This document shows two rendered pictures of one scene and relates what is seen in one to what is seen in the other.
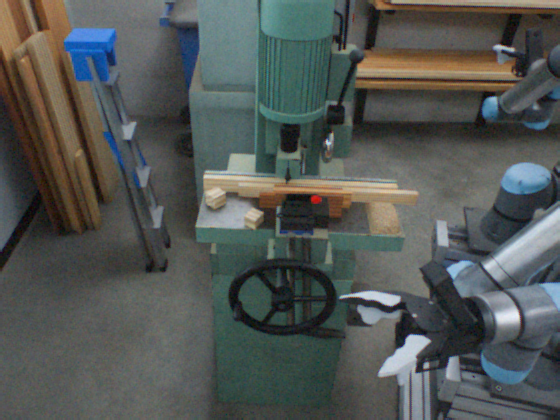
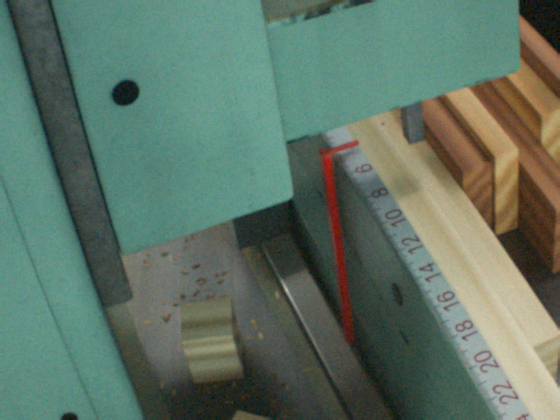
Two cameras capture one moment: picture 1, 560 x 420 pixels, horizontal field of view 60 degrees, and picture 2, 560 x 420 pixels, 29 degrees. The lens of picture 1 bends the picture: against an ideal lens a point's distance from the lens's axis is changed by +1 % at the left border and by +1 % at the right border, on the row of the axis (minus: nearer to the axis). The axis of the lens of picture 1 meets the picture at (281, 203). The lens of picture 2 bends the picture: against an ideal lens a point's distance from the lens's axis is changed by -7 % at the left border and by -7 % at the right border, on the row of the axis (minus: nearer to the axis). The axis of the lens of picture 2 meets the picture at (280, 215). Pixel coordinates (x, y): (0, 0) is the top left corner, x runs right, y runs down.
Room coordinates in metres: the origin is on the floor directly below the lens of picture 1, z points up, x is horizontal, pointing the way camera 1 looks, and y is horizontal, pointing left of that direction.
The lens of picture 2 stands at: (1.39, 0.42, 1.34)
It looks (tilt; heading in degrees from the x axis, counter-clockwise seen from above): 43 degrees down; 258
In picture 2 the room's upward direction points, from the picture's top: 10 degrees counter-clockwise
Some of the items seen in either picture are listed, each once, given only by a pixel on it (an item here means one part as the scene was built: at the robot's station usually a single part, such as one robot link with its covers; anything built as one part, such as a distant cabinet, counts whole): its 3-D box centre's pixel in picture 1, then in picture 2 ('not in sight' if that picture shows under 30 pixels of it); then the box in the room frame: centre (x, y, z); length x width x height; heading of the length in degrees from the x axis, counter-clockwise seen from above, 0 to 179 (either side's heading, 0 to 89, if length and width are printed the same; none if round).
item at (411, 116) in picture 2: not in sight; (410, 100); (1.22, -0.01, 0.97); 0.01 x 0.01 x 0.05; 1
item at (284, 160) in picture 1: (288, 158); (364, 26); (1.24, -0.01, 1.03); 0.14 x 0.07 x 0.09; 1
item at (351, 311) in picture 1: (360, 304); not in sight; (1.08, -0.28, 0.58); 0.12 x 0.08 x 0.08; 1
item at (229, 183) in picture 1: (300, 187); (351, 138); (1.24, -0.06, 0.93); 0.60 x 0.02 x 0.05; 91
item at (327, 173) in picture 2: not in sight; (352, 248); (1.26, -0.01, 0.89); 0.02 x 0.01 x 0.14; 1
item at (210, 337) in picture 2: not in sight; (212, 341); (1.34, -0.04, 0.82); 0.03 x 0.03 x 0.04; 74
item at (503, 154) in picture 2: (311, 197); (414, 74); (1.18, -0.09, 0.93); 0.24 x 0.01 x 0.06; 91
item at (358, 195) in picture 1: (327, 193); (329, 58); (1.22, -0.14, 0.92); 0.55 x 0.02 x 0.04; 91
